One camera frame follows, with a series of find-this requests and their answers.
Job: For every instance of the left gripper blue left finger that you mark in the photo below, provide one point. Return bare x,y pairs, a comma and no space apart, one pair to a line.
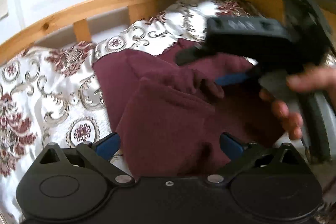
108,146

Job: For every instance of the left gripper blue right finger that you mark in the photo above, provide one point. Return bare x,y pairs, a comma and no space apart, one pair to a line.
231,146

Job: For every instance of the maroon sweater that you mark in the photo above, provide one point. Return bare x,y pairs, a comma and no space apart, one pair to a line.
170,118

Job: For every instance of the person's right hand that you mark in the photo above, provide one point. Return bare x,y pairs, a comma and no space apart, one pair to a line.
312,79

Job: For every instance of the floral satin bedspread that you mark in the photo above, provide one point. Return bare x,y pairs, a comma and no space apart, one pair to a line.
53,111

